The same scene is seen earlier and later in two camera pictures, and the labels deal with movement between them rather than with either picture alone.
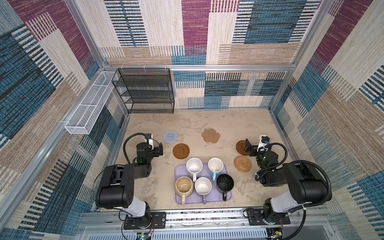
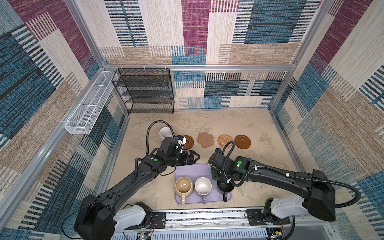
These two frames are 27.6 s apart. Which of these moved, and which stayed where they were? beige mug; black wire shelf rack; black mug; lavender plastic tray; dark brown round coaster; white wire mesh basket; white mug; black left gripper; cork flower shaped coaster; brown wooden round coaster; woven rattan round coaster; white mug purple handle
Moved: brown wooden round coaster; cork flower shaped coaster; dark brown round coaster; white mug; black left gripper; woven rattan round coaster
Stayed: black mug; lavender plastic tray; black wire shelf rack; beige mug; white mug purple handle; white wire mesh basket
